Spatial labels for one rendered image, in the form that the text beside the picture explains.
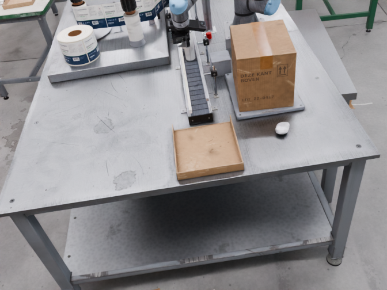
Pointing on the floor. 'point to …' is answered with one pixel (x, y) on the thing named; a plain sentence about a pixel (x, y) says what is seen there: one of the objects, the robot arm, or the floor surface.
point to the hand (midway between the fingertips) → (188, 45)
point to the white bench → (37, 14)
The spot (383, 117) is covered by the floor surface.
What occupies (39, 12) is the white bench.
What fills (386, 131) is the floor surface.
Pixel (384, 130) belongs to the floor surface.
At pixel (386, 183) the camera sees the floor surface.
